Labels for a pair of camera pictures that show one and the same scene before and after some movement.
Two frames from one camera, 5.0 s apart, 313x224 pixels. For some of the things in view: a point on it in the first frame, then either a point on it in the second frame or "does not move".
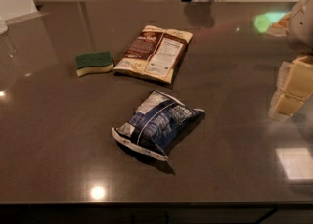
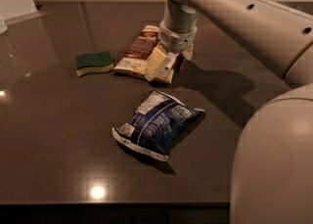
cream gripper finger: x=294 y=85 → x=159 y=61
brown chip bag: x=155 y=54 does not move
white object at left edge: x=3 y=27 does not move
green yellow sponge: x=99 y=62 does not move
